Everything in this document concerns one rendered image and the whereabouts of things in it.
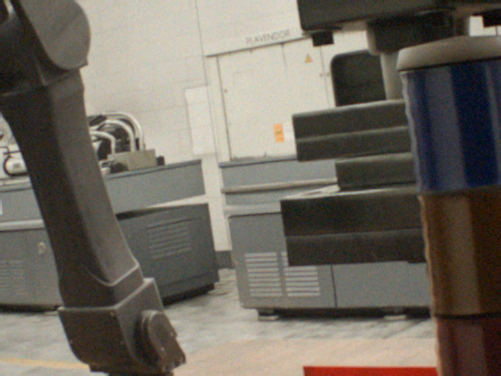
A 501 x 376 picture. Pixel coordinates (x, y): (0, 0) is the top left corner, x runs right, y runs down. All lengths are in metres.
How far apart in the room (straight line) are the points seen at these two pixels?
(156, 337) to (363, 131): 0.41
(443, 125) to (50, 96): 0.62
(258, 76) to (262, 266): 1.11
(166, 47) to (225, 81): 3.08
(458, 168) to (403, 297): 5.77
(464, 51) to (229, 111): 6.37
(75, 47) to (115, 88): 9.30
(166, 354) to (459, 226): 0.68
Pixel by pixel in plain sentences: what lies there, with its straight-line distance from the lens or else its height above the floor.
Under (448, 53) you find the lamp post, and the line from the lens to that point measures 0.30.
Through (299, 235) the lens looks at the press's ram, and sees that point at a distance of 0.57.
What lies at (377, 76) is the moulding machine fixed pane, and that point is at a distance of 6.01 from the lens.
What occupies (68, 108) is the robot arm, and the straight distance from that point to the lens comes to 0.91.
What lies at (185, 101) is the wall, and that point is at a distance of 9.59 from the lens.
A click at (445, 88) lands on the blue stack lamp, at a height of 1.18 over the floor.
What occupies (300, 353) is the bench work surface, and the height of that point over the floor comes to 0.90.
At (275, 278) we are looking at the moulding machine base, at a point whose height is 0.26.
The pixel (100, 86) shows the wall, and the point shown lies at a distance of 10.35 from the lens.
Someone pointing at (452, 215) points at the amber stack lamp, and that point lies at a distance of 0.31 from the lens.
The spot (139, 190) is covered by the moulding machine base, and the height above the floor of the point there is 0.83.
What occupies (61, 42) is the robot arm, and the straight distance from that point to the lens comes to 0.89.
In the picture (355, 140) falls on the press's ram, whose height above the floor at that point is 1.16.
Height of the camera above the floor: 1.18
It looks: 3 degrees down
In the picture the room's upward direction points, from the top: 8 degrees counter-clockwise
